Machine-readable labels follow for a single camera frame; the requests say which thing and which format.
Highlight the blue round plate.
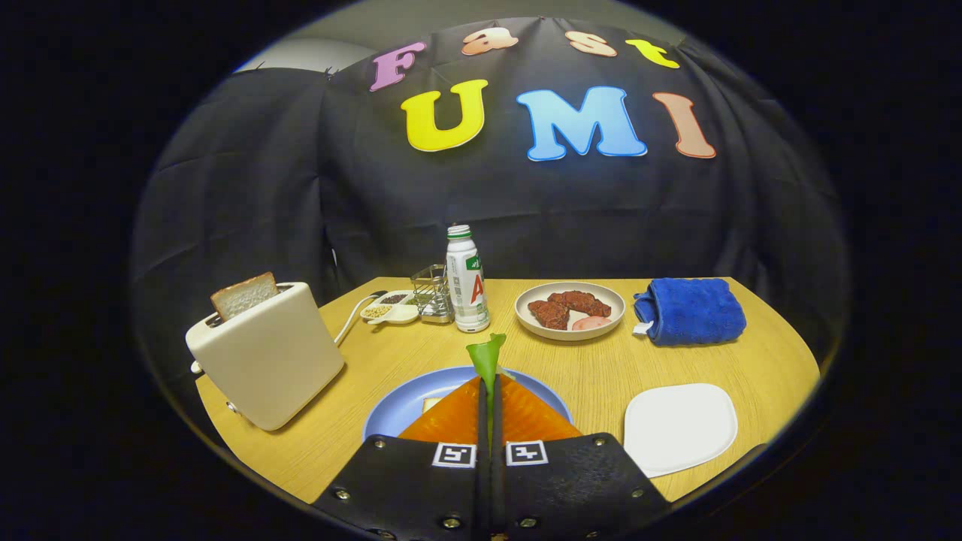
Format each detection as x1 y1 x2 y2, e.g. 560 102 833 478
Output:
363 366 573 442

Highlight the white divided condiment dish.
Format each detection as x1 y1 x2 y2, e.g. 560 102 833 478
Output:
360 290 420 325

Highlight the brown meat piece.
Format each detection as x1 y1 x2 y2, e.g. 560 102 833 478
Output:
528 300 570 331
547 291 612 318

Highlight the white toaster cable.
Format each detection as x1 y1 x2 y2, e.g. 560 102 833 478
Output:
333 291 388 346

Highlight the beige round plate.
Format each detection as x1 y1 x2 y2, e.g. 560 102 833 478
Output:
515 282 626 342

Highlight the cream white toaster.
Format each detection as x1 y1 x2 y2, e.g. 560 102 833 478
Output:
186 282 346 432

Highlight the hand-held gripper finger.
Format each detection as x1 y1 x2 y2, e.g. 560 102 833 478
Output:
492 373 671 541
312 376 493 541

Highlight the green lettuce leaf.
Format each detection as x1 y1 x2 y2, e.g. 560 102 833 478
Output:
466 333 507 444

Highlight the white square plate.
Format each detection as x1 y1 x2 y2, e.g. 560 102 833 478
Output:
624 383 739 479

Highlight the white plastic bottle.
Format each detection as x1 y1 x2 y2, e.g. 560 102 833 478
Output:
446 225 491 334

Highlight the metal wire holder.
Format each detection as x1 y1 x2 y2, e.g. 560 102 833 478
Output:
410 264 455 325

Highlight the toasted bread slice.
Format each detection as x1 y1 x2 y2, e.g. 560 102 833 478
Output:
210 272 280 322

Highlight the black backdrop cloth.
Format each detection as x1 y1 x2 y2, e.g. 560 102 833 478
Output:
132 17 850 391

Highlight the blue folded towel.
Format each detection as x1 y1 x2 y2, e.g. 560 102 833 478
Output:
633 278 747 347

